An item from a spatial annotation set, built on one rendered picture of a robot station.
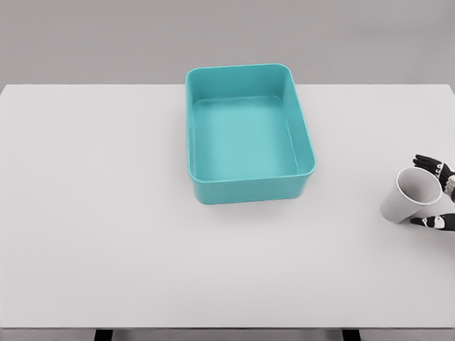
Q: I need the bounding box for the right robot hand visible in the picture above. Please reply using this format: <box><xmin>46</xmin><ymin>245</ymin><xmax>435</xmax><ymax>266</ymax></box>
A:
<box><xmin>409</xmin><ymin>153</ymin><xmax>455</xmax><ymax>232</ymax></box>

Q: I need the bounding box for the teal plastic basket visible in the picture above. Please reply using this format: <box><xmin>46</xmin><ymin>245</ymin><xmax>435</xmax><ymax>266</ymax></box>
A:
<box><xmin>185</xmin><ymin>63</ymin><xmax>317</xmax><ymax>206</ymax></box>

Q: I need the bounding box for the white paper cup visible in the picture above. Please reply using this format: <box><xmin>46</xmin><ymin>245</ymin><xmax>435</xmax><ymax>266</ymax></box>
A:
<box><xmin>380</xmin><ymin>167</ymin><xmax>444</xmax><ymax>225</ymax></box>

